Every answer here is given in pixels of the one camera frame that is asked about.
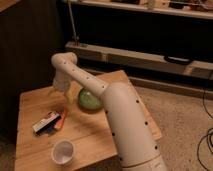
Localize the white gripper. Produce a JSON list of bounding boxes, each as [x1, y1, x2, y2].
[[53, 71, 74, 104]]

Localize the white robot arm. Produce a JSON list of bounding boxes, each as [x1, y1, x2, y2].
[[51, 52, 168, 171]]

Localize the green ceramic bowl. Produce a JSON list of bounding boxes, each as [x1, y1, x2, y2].
[[78, 88, 102, 111]]

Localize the black and white box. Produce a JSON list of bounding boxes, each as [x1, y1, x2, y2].
[[32, 112, 61, 135]]

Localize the wooden shelf beam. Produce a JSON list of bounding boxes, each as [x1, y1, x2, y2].
[[65, 42, 213, 79]]

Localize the metal pole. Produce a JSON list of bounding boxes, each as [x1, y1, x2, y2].
[[67, 0, 79, 46]]

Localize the upper wooden shelf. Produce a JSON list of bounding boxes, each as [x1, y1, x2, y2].
[[62, 0, 213, 20]]

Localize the black handle on beam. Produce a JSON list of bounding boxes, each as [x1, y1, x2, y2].
[[164, 56, 192, 65]]

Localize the black floor cable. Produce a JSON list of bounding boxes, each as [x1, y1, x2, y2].
[[196, 69, 213, 171]]

